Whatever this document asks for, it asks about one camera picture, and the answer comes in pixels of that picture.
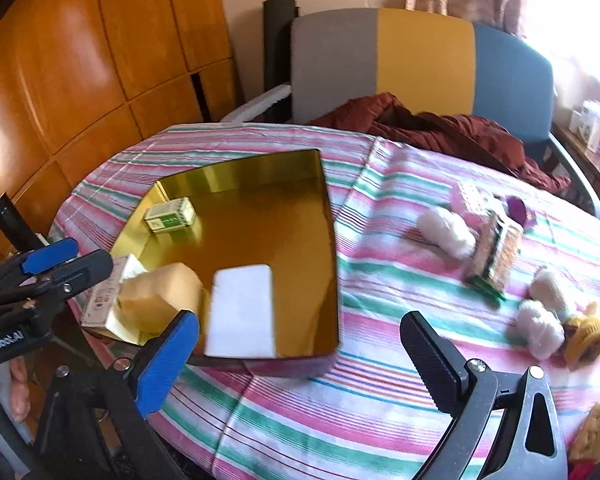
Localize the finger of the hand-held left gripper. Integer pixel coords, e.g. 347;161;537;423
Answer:
0;250;115;311
0;237;79;293

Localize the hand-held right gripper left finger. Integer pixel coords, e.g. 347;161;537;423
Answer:
32;310;201;480

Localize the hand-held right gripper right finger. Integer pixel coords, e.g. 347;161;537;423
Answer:
400;311;568;480

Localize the pink and white carton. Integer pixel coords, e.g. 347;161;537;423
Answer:
80;254;143;343

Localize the yellow sponge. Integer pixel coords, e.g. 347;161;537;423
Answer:
117;262;206;338
567;402;600;463

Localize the white fluffy ball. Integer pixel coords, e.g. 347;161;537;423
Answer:
516;300;566;361
417;208;477;260

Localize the white knit sock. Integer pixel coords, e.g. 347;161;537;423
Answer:
530;266;578;318

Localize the yellow knit sock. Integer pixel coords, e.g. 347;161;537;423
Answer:
562;302;600;368

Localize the gold tin box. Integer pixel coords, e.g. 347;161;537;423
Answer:
82;149;341;378

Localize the person's left hand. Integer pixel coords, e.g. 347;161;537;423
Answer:
0;357;33;423

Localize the striped bed sheet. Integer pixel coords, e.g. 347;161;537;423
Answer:
47;122;600;480

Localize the small green box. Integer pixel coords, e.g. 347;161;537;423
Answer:
144;197;197;233

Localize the patterned box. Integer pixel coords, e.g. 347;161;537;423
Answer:
462;210;525;295

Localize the pink box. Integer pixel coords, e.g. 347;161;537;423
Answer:
450;180;501;221

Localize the purple container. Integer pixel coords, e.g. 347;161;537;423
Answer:
502;197;537;231

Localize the wooden wardrobe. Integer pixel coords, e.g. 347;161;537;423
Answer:
0;0;246;281

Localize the maroon jacket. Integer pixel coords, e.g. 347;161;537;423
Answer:
305;92;571;193

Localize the wooden desk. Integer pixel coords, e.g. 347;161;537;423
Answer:
550;120;600;221

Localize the grey yellow blue chair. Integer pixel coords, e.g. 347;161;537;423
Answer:
220;7;600;221

